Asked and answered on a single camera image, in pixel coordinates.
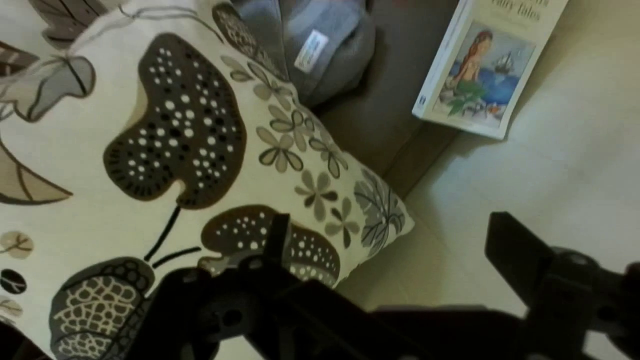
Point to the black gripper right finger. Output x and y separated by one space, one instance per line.
526 267

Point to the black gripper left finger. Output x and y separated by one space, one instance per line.
280 242

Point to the white pillow with dotted mushroom print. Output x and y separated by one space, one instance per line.
173 173

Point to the grey-brown sofa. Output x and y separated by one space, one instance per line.
386 100

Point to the blue-grey cloth with label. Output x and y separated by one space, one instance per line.
333 52

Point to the fairy tale book with mermaid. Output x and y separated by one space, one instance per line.
487 67

